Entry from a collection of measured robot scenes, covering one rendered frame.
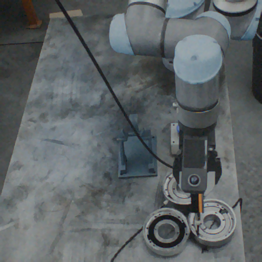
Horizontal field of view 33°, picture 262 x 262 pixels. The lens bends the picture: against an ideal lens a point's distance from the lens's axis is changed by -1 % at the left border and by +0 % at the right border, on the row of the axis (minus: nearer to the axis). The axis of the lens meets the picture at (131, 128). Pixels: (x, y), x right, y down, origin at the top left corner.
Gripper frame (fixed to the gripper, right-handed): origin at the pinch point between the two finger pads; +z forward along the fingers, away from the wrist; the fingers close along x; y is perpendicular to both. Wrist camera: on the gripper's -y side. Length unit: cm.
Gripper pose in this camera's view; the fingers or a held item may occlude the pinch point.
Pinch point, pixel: (196, 195)
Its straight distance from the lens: 95.9
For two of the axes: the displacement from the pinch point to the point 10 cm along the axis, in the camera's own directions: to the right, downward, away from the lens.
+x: -9.9, 0.0, 1.3
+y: 1.0, -6.8, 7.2
